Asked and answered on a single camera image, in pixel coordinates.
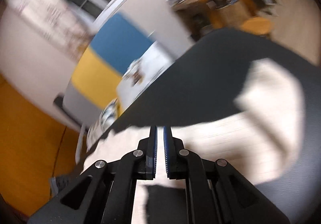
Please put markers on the orange wooden wardrobe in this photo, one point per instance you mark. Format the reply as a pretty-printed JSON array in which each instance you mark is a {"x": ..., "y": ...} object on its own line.
[{"x": 30, "y": 138}]

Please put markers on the beige patterned curtain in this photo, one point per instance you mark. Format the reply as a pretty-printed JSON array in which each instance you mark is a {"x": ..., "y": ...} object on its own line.
[{"x": 50, "y": 18}]

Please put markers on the white deer print pillow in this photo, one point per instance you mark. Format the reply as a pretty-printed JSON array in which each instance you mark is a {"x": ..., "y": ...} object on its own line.
[{"x": 150, "y": 68}]

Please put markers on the small dark device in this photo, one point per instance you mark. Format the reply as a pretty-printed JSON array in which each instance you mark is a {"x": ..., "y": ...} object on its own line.
[{"x": 59, "y": 185}]

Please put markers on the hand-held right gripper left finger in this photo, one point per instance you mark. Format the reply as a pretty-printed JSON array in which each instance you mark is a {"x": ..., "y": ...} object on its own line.
[{"x": 155, "y": 148}]

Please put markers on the black leather padded table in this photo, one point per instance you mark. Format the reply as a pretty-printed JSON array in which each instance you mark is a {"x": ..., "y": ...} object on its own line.
[{"x": 213, "y": 68}]

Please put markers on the geometric triangle print pillow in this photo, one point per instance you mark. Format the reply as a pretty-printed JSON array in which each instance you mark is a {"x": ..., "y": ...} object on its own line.
[{"x": 106, "y": 118}]

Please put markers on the grey yellow blue armchair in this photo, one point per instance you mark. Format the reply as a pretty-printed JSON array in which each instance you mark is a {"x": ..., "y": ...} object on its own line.
[{"x": 120, "y": 35}]

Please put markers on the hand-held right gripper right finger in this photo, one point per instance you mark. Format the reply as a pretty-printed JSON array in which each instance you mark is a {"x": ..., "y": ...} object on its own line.
[{"x": 166, "y": 148}]

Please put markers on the round wooden stool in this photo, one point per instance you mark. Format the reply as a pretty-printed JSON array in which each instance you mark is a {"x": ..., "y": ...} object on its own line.
[{"x": 255, "y": 25}]

